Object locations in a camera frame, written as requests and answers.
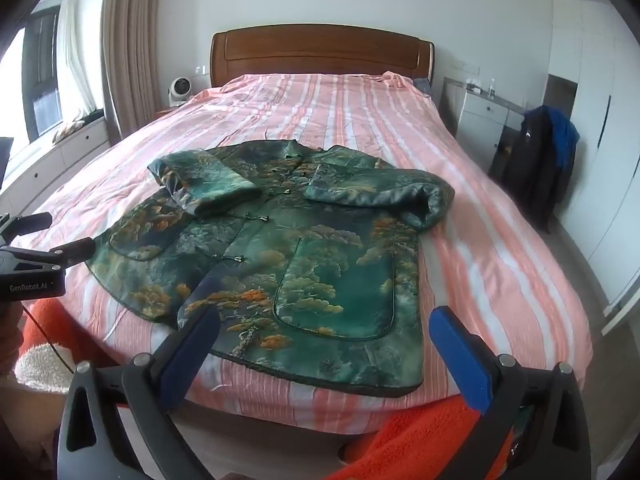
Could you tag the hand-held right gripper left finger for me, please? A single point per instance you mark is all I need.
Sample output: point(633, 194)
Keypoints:
point(192, 347)

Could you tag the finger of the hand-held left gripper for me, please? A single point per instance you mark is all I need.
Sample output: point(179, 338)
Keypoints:
point(35, 222)
point(75, 251)

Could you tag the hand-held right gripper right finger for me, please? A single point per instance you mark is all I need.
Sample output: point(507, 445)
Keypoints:
point(457, 352)

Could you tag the green printed padded jacket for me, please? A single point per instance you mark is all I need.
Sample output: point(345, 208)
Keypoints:
point(310, 260)

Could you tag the white window bench cabinet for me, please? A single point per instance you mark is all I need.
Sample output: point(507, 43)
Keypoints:
point(55, 160)

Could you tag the dark flat panel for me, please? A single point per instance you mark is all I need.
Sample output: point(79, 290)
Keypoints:
point(6, 162)

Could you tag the orange fleece garment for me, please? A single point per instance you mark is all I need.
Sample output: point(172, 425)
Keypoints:
point(425, 440)

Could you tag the patterned cushion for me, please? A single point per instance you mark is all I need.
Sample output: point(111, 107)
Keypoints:
point(70, 130)

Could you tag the dark framed window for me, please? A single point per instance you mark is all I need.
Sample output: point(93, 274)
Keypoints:
point(42, 75)

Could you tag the white sheer curtain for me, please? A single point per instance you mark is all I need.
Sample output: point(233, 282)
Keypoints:
point(75, 60)

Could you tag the wooden nightstand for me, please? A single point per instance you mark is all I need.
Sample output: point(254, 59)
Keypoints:
point(170, 111)

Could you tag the small white desk fan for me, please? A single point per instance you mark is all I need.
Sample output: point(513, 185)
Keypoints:
point(180, 91)

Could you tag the brown curtain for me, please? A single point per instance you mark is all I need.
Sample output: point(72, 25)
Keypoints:
point(132, 50)

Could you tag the black jacket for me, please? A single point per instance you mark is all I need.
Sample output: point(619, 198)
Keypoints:
point(532, 160)

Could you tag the blue garment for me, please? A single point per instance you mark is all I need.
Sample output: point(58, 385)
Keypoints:
point(565, 140)

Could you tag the white dresser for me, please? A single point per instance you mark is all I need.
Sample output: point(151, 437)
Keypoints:
point(480, 115)

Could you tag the white wardrobe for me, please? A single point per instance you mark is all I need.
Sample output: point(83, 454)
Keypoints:
point(595, 135)

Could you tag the bed with pink striped cover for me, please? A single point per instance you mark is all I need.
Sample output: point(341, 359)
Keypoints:
point(350, 110)

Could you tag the clear plastic bottle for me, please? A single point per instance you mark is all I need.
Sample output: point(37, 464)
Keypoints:
point(491, 88)

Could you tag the grey pillow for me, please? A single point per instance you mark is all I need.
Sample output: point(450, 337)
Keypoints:
point(422, 85)

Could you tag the wooden bed headboard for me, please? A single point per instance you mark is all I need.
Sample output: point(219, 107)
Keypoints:
point(320, 52)

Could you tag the long white wall switch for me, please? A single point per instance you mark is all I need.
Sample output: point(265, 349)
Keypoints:
point(466, 66)

